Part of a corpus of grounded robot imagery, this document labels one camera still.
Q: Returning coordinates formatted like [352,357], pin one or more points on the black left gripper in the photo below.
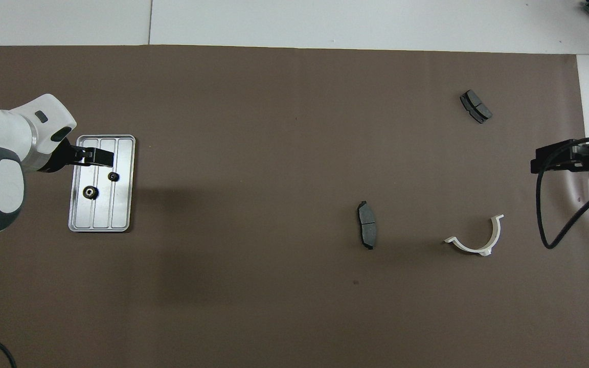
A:
[62,156]

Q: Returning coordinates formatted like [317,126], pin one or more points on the small black bearing gear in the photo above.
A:
[113,176]

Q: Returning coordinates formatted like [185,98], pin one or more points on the ribbed silver metal tray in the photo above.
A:
[120,204]

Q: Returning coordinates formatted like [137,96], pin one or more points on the wide dark brake pad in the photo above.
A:
[476,106]

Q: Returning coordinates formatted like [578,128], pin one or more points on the brown paper table mat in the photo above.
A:
[248,204]

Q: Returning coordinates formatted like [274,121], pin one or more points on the slim dark brake pad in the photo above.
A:
[367,227]

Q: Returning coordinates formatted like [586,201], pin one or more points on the white curved plastic bracket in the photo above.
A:
[471,249]

